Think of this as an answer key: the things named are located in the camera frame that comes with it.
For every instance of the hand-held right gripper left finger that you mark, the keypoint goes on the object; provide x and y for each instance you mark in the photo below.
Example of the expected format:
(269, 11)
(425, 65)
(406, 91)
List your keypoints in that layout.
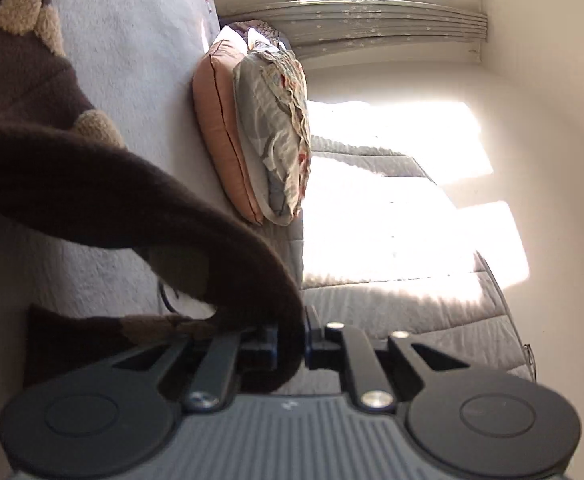
(221, 360)

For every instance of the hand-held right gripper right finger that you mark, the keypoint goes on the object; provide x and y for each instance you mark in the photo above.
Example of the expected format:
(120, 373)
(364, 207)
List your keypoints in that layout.
(322, 345)

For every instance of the brown sweater with beige patches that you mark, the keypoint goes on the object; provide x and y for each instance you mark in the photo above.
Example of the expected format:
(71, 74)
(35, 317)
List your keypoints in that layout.
(71, 170)

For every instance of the grey quilted headboard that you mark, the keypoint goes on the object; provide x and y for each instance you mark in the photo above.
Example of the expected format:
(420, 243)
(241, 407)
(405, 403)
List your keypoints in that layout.
(397, 300)

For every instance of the grey floral pillow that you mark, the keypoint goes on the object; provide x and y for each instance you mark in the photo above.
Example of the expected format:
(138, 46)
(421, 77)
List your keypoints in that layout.
(272, 150)

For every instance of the orange pillow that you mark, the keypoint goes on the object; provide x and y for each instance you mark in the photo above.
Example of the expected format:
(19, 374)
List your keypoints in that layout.
(216, 125)

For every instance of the grey bed blanket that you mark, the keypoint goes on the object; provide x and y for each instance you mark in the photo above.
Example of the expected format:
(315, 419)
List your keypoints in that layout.
(136, 60)

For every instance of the white pillow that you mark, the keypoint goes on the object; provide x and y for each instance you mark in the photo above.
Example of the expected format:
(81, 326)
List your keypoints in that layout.
(229, 37)

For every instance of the folded floral quilt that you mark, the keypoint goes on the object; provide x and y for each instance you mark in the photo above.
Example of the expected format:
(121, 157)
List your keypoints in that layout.
(267, 27)

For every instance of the grey star curtain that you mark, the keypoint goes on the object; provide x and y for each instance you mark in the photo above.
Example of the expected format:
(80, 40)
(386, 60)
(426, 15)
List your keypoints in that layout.
(372, 20)

